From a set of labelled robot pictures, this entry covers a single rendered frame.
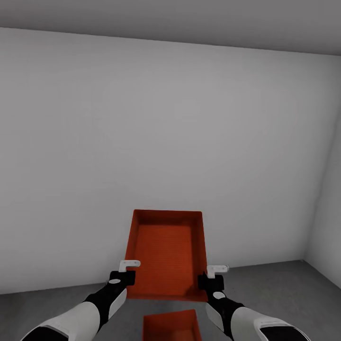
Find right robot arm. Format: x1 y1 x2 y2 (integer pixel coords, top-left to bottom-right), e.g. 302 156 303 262
197 265 310 341

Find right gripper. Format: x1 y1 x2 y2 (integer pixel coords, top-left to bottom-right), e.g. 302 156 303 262
197 272 224 291

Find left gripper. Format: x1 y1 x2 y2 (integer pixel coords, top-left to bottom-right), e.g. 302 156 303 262
109 270 135 286

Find storage box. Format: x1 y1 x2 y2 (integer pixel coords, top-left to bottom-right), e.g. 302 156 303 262
142 310 202 341
125 209 208 302

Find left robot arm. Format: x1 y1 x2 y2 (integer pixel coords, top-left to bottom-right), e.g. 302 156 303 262
21 260 141 341

